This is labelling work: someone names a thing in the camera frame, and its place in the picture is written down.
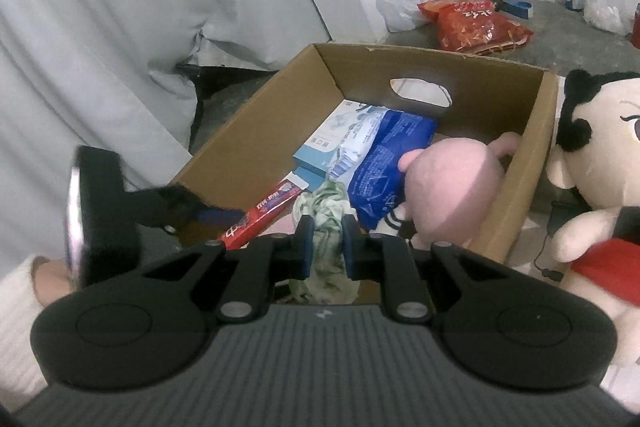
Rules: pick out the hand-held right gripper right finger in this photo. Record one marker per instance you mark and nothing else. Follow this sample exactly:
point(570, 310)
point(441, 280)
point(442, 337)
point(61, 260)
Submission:
point(350, 252)

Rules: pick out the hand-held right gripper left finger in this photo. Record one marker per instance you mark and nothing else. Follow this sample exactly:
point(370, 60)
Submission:
point(306, 252)

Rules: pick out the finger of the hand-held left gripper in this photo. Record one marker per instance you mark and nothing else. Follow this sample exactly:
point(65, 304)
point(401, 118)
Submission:
point(170, 204)

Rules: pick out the green floral cloth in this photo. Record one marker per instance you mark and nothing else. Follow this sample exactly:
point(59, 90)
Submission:
point(325, 207)

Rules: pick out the red toothpaste tube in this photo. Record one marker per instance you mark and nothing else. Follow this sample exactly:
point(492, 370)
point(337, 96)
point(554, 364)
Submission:
point(262, 209)

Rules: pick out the blue wet wipes pack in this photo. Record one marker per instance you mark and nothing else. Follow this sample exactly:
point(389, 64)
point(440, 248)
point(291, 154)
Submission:
point(380, 167)

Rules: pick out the light blue mask box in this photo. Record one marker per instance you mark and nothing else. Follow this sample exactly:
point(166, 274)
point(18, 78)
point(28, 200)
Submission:
point(325, 142)

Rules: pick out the pink plush doll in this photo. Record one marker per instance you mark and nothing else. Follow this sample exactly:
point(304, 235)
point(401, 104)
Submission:
point(450, 187)

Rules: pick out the brown cardboard box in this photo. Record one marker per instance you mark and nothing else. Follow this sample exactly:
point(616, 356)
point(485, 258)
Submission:
point(530, 147)

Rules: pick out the grey curtain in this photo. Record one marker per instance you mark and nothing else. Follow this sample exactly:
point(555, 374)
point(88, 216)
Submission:
point(100, 7)

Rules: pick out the white plastic bag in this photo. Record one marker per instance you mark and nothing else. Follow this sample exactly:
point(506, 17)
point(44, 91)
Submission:
point(607, 4)
point(400, 7)

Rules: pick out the red snack bag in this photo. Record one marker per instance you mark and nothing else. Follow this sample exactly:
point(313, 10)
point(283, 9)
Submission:
point(475, 24)

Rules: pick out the cream plush doll red outfit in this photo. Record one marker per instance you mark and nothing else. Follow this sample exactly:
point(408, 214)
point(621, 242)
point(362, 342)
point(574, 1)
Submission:
point(600, 147)

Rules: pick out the blue plastic holder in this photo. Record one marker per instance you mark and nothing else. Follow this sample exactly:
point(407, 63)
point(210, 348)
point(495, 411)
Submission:
point(517, 8)

